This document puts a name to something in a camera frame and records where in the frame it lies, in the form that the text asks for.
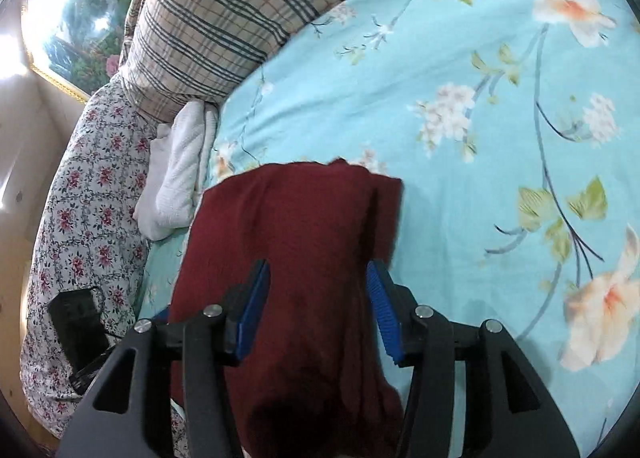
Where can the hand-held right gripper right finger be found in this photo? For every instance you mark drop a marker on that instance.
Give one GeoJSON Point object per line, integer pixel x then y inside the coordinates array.
{"type": "Point", "coordinates": [382, 308]}

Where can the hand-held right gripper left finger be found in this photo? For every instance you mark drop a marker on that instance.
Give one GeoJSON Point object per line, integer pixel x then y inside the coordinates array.
{"type": "Point", "coordinates": [252, 308]}

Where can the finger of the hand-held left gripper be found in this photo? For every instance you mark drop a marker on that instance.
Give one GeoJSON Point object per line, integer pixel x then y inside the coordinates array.
{"type": "Point", "coordinates": [161, 314]}

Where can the maroon hooded sweater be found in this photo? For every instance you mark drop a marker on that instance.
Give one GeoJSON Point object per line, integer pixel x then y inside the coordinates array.
{"type": "Point", "coordinates": [300, 218]}

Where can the black charger box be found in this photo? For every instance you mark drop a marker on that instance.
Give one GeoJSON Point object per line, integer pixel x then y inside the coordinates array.
{"type": "Point", "coordinates": [75, 318]}

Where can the white red floral pillow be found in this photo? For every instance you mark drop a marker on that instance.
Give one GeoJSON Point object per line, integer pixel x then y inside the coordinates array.
{"type": "Point", "coordinates": [95, 218]}

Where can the white folded towel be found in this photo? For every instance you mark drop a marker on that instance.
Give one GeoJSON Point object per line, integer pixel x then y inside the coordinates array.
{"type": "Point", "coordinates": [175, 173]}

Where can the light blue floral bedsheet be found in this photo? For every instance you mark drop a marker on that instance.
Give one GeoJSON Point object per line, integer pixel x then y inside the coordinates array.
{"type": "Point", "coordinates": [350, 103]}

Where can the plaid checked pillow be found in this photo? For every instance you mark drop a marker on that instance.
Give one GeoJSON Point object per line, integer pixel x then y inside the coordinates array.
{"type": "Point", "coordinates": [215, 28]}

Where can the gold framed landscape painting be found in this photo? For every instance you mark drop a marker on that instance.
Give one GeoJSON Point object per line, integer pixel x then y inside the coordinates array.
{"type": "Point", "coordinates": [80, 28]}

